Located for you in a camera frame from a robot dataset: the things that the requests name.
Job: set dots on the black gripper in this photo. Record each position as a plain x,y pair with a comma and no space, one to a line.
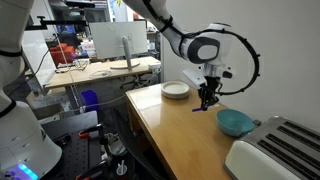
212,85

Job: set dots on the purple marker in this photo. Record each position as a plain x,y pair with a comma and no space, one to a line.
199,109

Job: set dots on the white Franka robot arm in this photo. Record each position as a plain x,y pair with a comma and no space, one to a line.
20,133

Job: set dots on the blue bowl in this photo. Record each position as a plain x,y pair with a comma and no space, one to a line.
233,121

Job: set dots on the white plate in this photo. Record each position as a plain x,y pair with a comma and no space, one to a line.
175,89

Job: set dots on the silver four-slot toaster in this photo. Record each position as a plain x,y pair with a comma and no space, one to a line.
276,150

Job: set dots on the white computer monitor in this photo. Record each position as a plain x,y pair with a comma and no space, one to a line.
113,40

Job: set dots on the blue bin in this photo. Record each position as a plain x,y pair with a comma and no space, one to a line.
89,100

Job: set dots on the orange and black clamp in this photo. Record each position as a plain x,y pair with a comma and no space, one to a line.
87,132
91,171

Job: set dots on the wooden office desk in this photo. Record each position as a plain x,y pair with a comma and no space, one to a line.
83,78

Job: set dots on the grey cart top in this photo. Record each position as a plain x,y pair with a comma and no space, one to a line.
71,121

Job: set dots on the black perforated mounting board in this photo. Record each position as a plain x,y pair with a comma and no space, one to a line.
78,156

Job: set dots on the red chair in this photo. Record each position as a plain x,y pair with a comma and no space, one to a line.
61,53

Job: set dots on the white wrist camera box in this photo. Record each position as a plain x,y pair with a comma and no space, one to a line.
194,78

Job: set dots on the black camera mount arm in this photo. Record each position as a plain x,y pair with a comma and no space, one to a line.
56,22

